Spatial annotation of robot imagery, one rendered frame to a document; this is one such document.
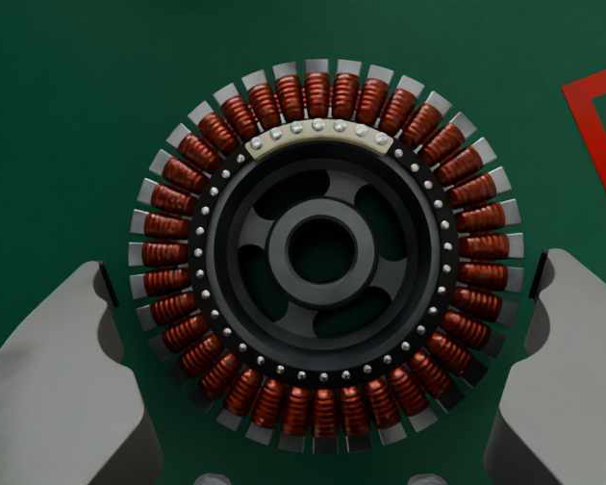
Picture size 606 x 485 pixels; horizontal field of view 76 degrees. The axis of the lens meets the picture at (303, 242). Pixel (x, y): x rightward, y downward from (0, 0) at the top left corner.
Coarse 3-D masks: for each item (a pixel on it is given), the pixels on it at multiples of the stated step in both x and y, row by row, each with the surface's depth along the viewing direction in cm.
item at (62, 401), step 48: (96, 288) 11; (48, 336) 9; (96, 336) 9; (0, 384) 8; (48, 384) 7; (96, 384) 7; (0, 432) 7; (48, 432) 7; (96, 432) 7; (144, 432) 7; (0, 480) 6; (48, 480) 6; (96, 480) 6; (144, 480) 7
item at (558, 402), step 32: (544, 256) 11; (544, 288) 10; (576, 288) 9; (544, 320) 9; (576, 320) 8; (544, 352) 8; (576, 352) 8; (512, 384) 7; (544, 384) 7; (576, 384) 7; (512, 416) 6; (544, 416) 6; (576, 416) 6; (512, 448) 6; (544, 448) 6; (576, 448) 6; (512, 480) 6; (544, 480) 6; (576, 480) 5
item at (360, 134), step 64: (320, 64) 11; (256, 128) 11; (320, 128) 11; (384, 128) 11; (448, 128) 11; (192, 192) 11; (256, 192) 13; (384, 192) 13; (448, 192) 11; (128, 256) 11; (192, 256) 11; (448, 256) 11; (512, 256) 11; (192, 320) 11; (256, 320) 13; (384, 320) 12; (448, 320) 10; (512, 320) 11; (256, 384) 10; (320, 384) 11; (384, 384) 10; (448, 384) 10; (320, 448) 11
